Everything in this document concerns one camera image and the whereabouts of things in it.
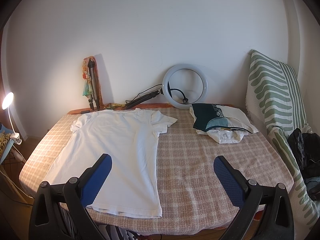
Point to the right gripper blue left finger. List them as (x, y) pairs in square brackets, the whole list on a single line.
[(82, 191)]

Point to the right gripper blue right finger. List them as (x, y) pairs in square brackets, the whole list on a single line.
[(234, 183)]

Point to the white t-shirt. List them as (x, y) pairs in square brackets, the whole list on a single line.
[(131, 139)]

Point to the folded dark teal patterned garment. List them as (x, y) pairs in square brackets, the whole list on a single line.
[(208, 116)]

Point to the black plastic bag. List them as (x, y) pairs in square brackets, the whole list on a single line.
[(305, 149)]

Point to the folded tripod with colourful scarf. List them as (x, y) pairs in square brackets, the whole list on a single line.
[(92, 87)]

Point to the green white striped pillow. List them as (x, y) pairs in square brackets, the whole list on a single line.
[(275, 104)]

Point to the white clip desk lamp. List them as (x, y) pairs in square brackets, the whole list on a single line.
[(7, 101)]

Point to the black ring light stand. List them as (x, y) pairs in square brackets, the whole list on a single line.
[(143, 96)]

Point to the orange wooden bed frame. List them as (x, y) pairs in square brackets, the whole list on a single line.
[(120, 107)]

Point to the white ring light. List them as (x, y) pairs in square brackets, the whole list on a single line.
[(184, 84)]

